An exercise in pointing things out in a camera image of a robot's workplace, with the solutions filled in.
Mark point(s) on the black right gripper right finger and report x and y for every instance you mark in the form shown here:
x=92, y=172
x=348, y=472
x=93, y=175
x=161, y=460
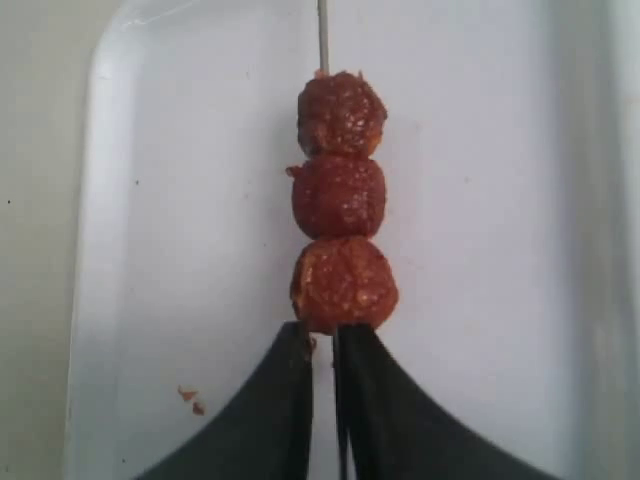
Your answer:
x=389, y=428

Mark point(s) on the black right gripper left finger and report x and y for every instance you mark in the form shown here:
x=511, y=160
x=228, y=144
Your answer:
x=264, y=432

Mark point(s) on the meatball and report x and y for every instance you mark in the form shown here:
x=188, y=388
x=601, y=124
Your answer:
x=342, y=281
x=339, y=114
x=335, y=196

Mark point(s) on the thin metal skewer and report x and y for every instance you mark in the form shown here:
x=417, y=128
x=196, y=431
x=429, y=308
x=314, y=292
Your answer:
x=342, y=430

